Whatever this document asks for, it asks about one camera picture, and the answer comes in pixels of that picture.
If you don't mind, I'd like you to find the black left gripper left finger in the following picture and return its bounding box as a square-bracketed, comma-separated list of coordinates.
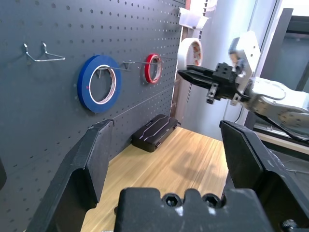
[26, 118, 114, 232]

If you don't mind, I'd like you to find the white plastic tray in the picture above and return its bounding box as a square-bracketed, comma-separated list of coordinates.
[178, 6, 210, 31]

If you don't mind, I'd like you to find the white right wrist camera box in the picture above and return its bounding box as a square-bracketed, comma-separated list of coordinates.
[228, 30, 262, 106]

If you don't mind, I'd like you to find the blue tape roll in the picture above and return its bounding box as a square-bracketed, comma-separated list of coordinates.
[77, 55, 123, 114]

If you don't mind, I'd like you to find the grey perforated pegboard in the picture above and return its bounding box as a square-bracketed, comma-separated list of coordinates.
[0, 0, 186, 232]

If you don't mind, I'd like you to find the black tool case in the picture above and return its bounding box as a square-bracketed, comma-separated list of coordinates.
[131, 114, 179, 153]

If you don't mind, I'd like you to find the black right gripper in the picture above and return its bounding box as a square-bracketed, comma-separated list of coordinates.
[177, 62, 244, 105]

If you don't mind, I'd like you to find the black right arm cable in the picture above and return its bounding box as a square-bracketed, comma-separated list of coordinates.
[241, 94, 309, 142]

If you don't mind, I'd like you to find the silver wire loop holder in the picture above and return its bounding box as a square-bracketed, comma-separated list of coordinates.
[23, 43, 66, 62]

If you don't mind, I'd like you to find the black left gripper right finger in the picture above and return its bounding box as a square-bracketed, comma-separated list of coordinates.
[219, 120, 309, 232]

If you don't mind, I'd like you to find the red tape roll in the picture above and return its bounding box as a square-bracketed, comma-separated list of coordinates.
[144, 53, 163, 85]

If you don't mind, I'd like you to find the white tape roll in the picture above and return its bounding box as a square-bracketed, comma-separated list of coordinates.
[177, 37, 204, 78]

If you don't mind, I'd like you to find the silver pegboard hook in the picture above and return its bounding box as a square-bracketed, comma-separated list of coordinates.
[96, 65, 132, 78]
[122, 59, 152, 72]
[151, 57, 178, 64]

